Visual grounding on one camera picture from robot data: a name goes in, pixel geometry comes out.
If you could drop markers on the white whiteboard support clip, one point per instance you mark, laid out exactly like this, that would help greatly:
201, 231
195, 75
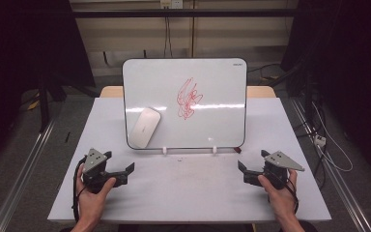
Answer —
214, 150
165, 150

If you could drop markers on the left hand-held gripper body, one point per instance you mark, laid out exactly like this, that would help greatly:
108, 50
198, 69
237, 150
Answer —
94, 161

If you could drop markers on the small dark red cap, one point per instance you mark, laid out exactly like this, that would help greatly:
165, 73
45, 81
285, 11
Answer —
237, 150

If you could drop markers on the black metal stand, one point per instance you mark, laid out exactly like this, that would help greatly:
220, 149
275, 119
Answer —
43, 103

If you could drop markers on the white wall socket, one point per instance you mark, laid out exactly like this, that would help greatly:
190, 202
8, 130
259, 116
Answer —
171, 3

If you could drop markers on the white whiteboard with black rim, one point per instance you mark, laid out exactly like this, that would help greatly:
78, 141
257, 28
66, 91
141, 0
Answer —
212, 129

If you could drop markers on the wooden table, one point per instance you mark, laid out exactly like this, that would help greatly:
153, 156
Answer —
261, 92

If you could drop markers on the aluminium floor rail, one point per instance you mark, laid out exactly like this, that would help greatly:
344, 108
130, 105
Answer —
341, 187
22, 174

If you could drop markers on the person's right hand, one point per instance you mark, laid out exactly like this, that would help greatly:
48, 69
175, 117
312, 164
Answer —
280, 199

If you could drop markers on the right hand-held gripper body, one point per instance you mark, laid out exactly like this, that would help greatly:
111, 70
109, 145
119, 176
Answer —
278, 161

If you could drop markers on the small black floor object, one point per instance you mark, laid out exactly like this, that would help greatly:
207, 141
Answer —
67, 137

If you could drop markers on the black horizontal metal bar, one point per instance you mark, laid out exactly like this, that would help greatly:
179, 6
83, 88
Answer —
125, 13

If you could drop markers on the person's left hand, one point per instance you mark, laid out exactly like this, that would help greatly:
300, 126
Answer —
91, 203

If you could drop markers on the white whiteboard eraser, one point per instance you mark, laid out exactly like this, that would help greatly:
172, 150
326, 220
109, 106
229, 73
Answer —
145, 128

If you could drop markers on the black curtain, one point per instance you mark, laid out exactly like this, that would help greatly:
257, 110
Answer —
19, 48
360, 64

